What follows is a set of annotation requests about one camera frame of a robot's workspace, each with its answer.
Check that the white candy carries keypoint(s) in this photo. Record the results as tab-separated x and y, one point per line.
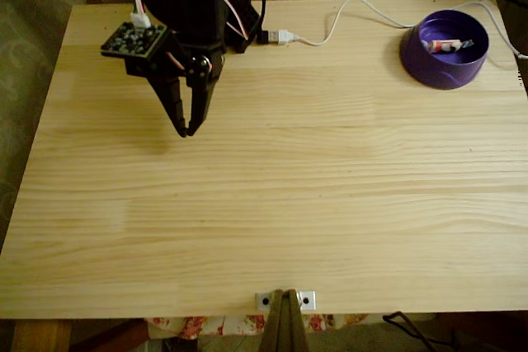
443	46

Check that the purple bowl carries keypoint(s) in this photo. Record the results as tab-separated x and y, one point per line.
437	76

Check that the floral cloth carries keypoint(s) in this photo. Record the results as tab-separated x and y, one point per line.
189	325

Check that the light wooden table leg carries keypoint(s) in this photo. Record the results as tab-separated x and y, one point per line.
41	335

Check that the bare camera circuit board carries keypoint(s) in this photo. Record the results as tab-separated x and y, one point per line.
132	40

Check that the brown wooden post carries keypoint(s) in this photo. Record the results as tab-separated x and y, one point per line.
284	327

